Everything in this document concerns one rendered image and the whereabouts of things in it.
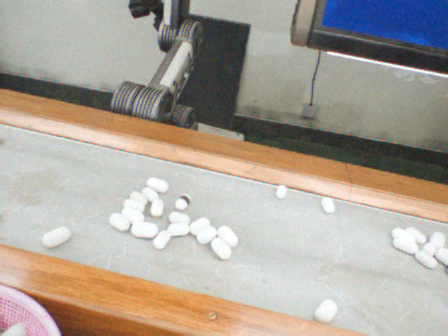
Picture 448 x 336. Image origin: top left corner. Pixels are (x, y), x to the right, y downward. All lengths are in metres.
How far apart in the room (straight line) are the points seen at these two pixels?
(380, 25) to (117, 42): 2.41
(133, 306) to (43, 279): 0.11
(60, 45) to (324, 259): 2.54
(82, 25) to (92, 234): 2.30
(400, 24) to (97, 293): 0.39
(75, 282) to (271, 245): 0.28
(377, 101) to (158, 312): 2.48
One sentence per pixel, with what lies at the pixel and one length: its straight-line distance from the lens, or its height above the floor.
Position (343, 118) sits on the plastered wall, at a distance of 2.73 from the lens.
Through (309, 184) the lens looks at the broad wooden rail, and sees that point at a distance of 0.69.
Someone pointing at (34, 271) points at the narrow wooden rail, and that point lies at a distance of 0.46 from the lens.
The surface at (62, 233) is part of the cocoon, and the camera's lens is 0.51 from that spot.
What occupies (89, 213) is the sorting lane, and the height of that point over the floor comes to 0.74.
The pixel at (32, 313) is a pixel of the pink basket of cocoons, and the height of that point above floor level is 0.76.
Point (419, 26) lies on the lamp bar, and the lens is 0.35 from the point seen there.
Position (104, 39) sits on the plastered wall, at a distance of 2.69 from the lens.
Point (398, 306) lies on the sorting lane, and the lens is 0.55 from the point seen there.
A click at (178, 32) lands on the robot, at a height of 0.89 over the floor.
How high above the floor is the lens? 1.10
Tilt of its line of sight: 31 degrees down
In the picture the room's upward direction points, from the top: 10 degrees clockwise
